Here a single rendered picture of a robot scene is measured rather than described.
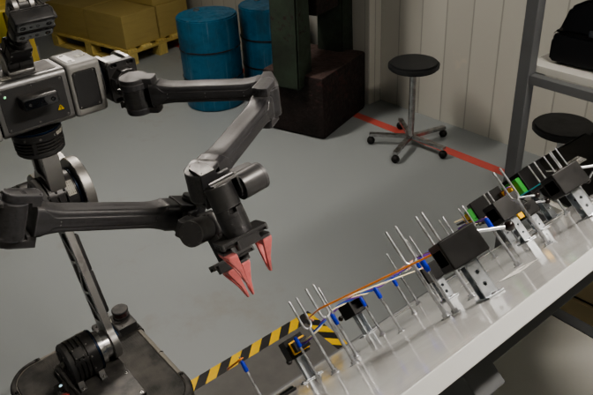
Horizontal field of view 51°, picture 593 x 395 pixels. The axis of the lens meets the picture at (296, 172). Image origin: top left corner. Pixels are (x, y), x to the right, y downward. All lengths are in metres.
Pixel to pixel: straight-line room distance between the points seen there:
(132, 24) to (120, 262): 3.50
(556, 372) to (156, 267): 2.28
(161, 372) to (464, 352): 2.07
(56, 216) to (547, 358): 1.28
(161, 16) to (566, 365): 5.72
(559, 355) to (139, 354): 1.59
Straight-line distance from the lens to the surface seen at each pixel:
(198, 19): 5.07
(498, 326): 0.61
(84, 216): 1.30
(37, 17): 1.56
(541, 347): 1.85
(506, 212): 1.42
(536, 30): 1.76
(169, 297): 3.27
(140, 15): 6.66
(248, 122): 1.41
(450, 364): 0.57
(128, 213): 1.34
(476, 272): 0.83
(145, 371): 2.59
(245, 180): 1.21
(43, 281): 3.62
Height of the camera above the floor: 2.06
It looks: 29 degrees down
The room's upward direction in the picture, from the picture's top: 3 degrees counter-clockwise
